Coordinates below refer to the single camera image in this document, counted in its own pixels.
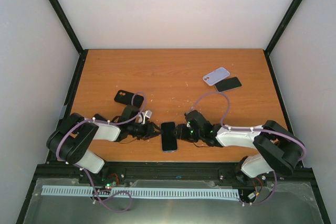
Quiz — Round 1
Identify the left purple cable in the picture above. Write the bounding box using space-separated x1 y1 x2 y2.
56 91 146 164

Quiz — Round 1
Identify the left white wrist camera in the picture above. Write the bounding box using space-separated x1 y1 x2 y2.
139 110 152 124

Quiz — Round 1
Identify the black frame post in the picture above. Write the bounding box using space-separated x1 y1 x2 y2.
48 0 84 55
264 0 303 57

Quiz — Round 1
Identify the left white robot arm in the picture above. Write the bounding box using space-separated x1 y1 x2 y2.
46 105 162 184

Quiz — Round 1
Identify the right black frame post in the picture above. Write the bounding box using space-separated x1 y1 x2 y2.
264 0 303 57

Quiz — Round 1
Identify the blue smartphone black screen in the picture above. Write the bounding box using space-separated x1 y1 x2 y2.
161 122 179 152

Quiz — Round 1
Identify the white phone black screen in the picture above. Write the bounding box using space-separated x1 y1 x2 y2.
215 77 242 92

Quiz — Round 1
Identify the left controller board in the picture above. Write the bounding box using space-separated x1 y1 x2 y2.
102 173 120 190

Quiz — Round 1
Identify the lavender phone case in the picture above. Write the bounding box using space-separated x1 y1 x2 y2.
202 67 230 86

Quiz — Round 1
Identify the black table rail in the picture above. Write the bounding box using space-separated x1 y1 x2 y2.
263 50 293 134
46 49 89 164

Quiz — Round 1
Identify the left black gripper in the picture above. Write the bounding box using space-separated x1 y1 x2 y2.
128 120 163 141

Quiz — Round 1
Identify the black phone case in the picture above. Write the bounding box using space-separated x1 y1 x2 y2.
114 90 144 108

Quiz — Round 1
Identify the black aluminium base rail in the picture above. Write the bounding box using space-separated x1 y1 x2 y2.
34 161 316 190

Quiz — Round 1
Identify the left black frame post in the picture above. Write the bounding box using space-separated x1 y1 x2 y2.
48 0 84 55

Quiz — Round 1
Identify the right black table rail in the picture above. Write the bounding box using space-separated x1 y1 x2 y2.
263 50 293 134

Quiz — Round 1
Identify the left black table rail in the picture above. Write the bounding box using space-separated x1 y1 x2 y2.
46 49 89 164

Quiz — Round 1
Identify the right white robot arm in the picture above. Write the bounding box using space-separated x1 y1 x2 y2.
173 110 307 180

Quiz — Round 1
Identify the dark blue phone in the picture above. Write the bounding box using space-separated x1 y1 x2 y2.
92 113 107 122

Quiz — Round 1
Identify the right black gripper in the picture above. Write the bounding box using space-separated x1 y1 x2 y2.
172 123 203 143

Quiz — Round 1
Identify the right controller wiring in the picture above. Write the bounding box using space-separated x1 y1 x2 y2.
246 176 266 201

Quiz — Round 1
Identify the light blue cable duct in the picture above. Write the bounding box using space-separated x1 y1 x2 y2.
41 185 239 200

